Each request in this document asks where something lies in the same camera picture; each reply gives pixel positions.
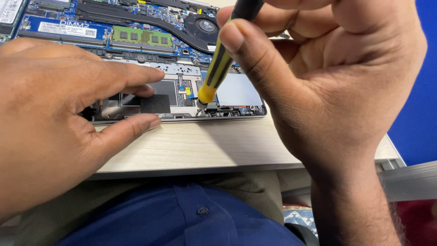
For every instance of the person's right hand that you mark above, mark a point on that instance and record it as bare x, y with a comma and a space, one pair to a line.
341, 88

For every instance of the person's left hand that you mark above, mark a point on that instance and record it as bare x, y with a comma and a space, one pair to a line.
44, 112

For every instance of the silver laptop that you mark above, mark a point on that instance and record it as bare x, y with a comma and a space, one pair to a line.
235, 90

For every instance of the yellow and black screwdriver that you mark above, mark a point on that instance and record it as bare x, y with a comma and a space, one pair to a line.
218, 68

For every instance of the storage card with white label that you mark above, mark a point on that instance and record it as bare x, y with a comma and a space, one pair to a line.
8, 10

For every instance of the black heat pipe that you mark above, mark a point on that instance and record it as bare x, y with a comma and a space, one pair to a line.
102, 13

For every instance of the green memory module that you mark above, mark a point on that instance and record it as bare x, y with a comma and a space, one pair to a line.
143, 37

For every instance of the blue and white patterned cloth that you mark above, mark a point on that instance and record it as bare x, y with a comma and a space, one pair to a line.
298, 217

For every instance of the khaki trousers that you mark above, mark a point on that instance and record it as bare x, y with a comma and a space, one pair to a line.
245, 191

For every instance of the black chair armrest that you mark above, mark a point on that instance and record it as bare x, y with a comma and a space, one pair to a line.
305, 235

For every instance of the black cooling fan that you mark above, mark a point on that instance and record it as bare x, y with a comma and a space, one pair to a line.
201, 30

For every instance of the blue shirt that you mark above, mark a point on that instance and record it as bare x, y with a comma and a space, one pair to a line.
153, 222

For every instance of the red cloth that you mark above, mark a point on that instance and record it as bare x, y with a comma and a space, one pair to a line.
420, 222

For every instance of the dark shirt button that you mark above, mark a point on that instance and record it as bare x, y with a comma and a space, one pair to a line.
203, 211

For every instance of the grey aluminium rail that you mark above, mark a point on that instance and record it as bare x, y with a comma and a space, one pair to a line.
409, 181

